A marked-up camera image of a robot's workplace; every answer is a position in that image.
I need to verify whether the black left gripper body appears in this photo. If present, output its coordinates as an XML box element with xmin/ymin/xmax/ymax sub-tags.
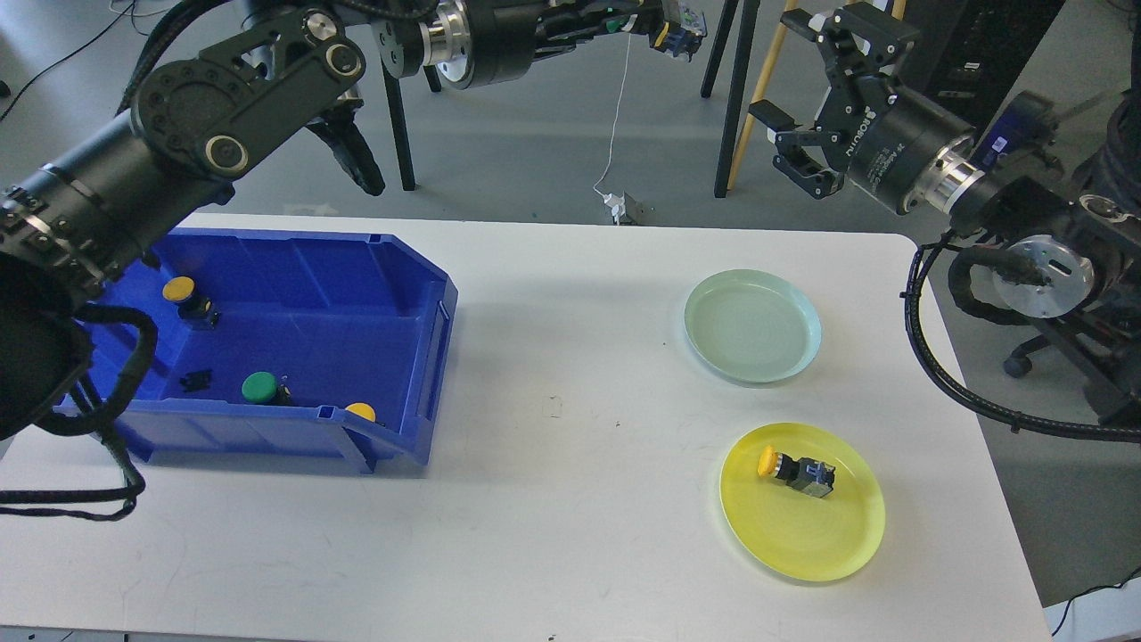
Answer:
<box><xmin>419</xmin><ymin>1</ymin><xmax>571</xmax><ymax>90</ymax></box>

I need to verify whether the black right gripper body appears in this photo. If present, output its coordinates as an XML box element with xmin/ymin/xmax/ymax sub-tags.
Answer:
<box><xmin>772</xmin><ymin>3</ymin><xmax>977</xmax><ymax>214</ymax></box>

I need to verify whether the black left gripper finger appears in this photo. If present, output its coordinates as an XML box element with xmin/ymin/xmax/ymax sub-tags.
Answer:
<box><xmin>531</xmin><ymin>26</ymin><xmax>661</xmax><ymax>62</ymax></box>
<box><xmin>553</xmin><ymin>1</ymin><xmax>669</xmax><ymax>29</ymax></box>

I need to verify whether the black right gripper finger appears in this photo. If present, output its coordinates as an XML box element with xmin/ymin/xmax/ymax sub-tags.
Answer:
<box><xmin>780</xmin><ymin>7</ymin><xmax>836</xmax><ymax>41</ymax></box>
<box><xmin>747</xmin><ymin>99</ymin><xmax>801</xmax><ymax>144</ymax></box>

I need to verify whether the yellow push button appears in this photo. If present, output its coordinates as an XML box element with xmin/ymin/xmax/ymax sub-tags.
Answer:
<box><xmin>758</xmin><ymin>444</ymin><xmax>835</xmax><ymax>498</ymax></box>
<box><xmin>160</xmin><ymin>276</ymin><xmax>220</xmax><ymax>330</ymax></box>

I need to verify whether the green push button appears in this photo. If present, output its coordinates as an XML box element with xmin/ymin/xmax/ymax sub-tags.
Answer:
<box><xmin>602</xmin><ymin>1</ymin><xmax>709</xmax><ymax>62</ymax></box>
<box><xmin>240</xmin><ymin>371</ymin><xmax>293</xmax><ymax>407</ymax></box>

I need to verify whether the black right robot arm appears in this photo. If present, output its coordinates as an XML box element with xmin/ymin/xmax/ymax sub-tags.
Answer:
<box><xmin>748</xmin><ymin>3</ymin><xmax>1138</xmax><ymax>442</ymax></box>

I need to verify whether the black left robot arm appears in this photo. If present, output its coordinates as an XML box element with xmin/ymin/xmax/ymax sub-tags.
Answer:
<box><xmin>3</xmin><ymin>1</ymin><xmax>691</xmax><ymax>438</ymax></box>

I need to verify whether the light green plate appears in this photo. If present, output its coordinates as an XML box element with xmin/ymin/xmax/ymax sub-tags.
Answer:
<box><xmin>682</xmin><ymin>269</ymin><xmax>823</xmax><ymax>385</ymax></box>

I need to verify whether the yellow push button front edge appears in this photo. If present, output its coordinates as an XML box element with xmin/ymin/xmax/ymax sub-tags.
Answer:
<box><xmin>345</xmin><ymin>403</ymin><xmax>377</xmax><ymax>423</ymax></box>

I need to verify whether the green push button front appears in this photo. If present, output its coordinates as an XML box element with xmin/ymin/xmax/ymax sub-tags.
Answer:
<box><xmin>240</xmin><ymin>371</ymin><xmax>293</xmax><ymax>407</ymax></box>

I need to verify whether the wooden easel leg left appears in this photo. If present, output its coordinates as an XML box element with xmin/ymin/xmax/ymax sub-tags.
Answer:
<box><xmin>726</xmin><ymin>18</ymin><xmax>788</xmax><ymax>190</ymax></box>

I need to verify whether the black stand legs center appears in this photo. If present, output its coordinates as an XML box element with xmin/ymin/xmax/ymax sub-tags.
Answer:
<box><xmin>699</xmin><ymin>1</ymin><xmax>761</xmax><ymax>200</ymax></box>

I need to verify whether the black tripod legs left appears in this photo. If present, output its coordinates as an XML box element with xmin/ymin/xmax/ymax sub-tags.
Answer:
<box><xmin>382</xmin><ymin>68</ymin><xmax>416</xmax><ymax>192</ymax></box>

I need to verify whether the black computer tower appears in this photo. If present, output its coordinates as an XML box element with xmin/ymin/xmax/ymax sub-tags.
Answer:
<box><xmin>898</xmin><ymin>1</ymin><xmax>1063</xmax><ymax>136</ymax></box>

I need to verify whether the white power adapter on floor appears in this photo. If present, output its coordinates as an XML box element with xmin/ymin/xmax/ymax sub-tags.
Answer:
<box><xmin>602</xmin><ymin>193</ymin><xmax>652</xmax><ymax>226</ymax></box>

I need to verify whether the black office chair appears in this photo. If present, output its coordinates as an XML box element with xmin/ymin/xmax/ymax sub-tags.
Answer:
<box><xmin>1003</xmin><ymin>326</ymin><xmax>1140</xmax><ymax>426</ymax></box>

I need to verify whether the blue plastic storage bin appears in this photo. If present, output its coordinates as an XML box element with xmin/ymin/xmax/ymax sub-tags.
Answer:
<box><xmin>103</xmin><ymin>228</ymin><xmax>458</xmax><ymax>474</ymax></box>

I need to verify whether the white cable on floor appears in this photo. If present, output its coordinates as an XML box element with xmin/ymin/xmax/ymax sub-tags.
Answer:
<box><xmin>593</xmin><ymin>36</ymin><xmax>641</xmax><ymax>200</ymax></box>

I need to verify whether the small black switch block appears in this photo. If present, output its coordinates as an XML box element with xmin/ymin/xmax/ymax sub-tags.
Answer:
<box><xmin>178</xmin><ymin>368</ymin><xmax>213</xmax><ymax>395</ymax></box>

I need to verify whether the black cable loom bottom left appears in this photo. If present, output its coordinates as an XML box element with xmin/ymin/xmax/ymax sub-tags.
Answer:
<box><xmin>0</xmin><ymin>303</ymin><xmax>160</xmax><ymax>523</ymax></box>

